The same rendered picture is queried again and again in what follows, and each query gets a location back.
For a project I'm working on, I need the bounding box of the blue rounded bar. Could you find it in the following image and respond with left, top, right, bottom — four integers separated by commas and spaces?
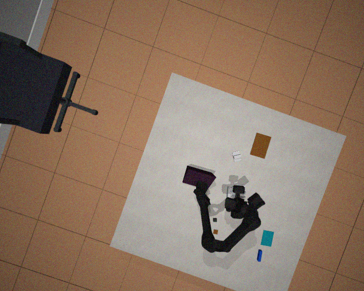
257, 249, 262, 262

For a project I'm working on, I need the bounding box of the brown flat wooden board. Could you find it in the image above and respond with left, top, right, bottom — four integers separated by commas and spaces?
250, 133, 271, 159

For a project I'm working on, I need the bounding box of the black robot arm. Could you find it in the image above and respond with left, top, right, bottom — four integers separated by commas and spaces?
193, 180, 265, 253

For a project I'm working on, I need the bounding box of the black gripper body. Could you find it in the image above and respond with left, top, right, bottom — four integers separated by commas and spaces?
231, 185, 247, 219

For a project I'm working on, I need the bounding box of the teal flat rectangular plate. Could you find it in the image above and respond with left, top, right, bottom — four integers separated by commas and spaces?
261, 230, 274, 246

